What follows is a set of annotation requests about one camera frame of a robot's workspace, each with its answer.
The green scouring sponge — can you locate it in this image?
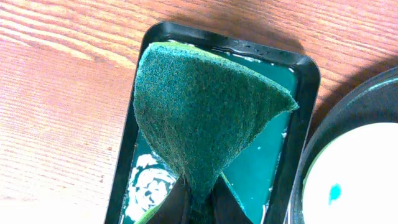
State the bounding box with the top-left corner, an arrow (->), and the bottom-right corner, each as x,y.
133,42 -> 298,223

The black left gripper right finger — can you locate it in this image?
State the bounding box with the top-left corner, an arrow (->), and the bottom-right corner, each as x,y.
211,175 -> 252,224

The black rectangular water tray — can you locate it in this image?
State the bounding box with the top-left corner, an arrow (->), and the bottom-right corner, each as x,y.
105,22 -> 320,224

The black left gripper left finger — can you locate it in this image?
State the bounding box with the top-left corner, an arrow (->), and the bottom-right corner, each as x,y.
147,178 -> 192,224

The black round serving tray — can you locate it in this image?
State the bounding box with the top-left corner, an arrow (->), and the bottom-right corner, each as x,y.
285,67 -> 397,224

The white plate with green stain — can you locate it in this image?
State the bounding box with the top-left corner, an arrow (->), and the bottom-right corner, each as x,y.
302,123 -> 397,224

